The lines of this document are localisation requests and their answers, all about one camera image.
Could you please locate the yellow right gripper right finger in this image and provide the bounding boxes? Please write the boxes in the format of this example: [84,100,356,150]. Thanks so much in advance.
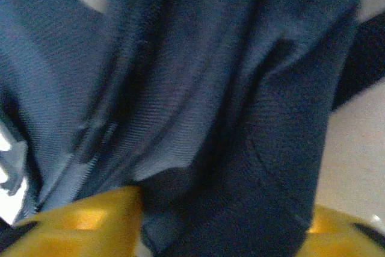
[300,204,385,257]

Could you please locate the navy blue backpack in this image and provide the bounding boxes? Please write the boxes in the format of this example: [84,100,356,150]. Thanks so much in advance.
[0,0,385,257]

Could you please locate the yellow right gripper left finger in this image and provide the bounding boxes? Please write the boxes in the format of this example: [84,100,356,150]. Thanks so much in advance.
[0,185,144,257]

